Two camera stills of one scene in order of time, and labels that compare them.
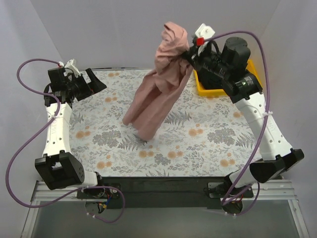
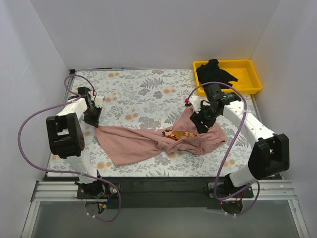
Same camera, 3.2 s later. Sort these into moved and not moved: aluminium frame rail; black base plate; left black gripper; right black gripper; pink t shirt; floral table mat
Moved: left black gripper; pink t shirt; right black gripper
Not moved: floral table mat; aluminium frame rail; black base plate
